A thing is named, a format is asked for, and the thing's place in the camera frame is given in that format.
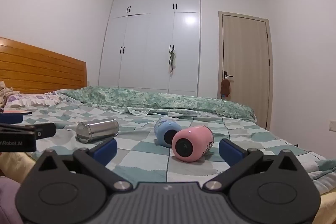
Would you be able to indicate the beige crumpled cloth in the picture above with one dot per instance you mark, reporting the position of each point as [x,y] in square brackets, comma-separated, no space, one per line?
[6,92]

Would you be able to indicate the wooden headboard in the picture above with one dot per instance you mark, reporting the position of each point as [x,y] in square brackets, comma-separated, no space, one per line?
[39,69]

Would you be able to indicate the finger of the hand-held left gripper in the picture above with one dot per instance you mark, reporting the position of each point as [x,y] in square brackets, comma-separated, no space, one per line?
[10,118]
[44,130]

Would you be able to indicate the bed with checkered sheet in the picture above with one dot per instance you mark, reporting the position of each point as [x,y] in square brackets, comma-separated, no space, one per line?
[147,155]

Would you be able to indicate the stainless steel cup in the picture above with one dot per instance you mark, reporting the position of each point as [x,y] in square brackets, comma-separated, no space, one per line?
[98,130]

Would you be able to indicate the white wardrobe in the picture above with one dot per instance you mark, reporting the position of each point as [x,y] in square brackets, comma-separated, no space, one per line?
[147,50]

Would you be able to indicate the pink flat book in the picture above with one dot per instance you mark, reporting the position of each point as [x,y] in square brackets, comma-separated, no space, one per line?
[15,111]

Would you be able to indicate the pink cup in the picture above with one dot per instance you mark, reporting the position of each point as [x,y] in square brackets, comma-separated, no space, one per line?
[194,144]

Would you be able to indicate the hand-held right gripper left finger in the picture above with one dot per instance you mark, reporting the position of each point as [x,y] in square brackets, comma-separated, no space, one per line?
[104,149]

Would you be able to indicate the person's purple clothing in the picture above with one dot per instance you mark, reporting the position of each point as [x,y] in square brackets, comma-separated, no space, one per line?
[9,200]

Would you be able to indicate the green floral quilt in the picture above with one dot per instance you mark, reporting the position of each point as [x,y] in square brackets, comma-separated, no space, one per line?
[157,99]

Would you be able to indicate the wall socket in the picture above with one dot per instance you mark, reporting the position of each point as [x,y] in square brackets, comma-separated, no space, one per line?
[332,126]

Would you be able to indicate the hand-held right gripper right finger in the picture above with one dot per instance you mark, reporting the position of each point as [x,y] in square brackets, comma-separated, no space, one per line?
[231,151]

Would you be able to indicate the purple floral pillow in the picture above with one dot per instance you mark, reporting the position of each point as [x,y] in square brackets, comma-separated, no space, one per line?
[34,100]

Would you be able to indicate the beige wooden door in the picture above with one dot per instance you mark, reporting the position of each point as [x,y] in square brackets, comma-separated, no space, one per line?
[244,61]

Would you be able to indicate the light blue cup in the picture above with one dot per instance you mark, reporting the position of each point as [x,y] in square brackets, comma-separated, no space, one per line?
[164,129]

